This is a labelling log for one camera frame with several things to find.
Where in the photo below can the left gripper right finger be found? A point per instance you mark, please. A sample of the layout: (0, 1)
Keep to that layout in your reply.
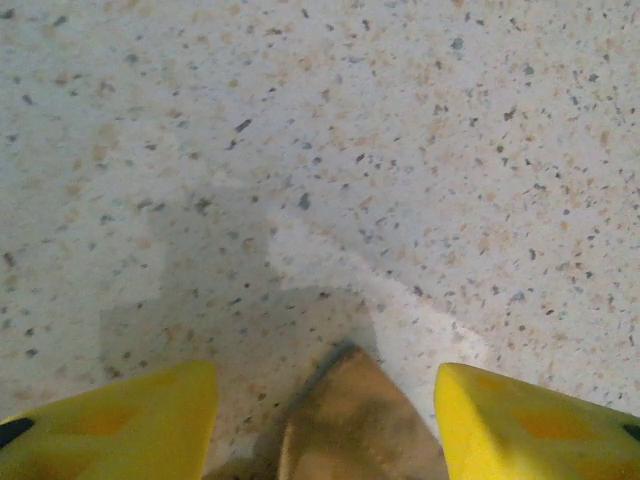
(525, 435)

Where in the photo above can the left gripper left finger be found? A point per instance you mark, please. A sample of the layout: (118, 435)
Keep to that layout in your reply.
(125, 430)

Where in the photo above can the tan orange t-shirt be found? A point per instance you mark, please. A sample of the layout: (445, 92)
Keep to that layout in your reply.
(350, 425)

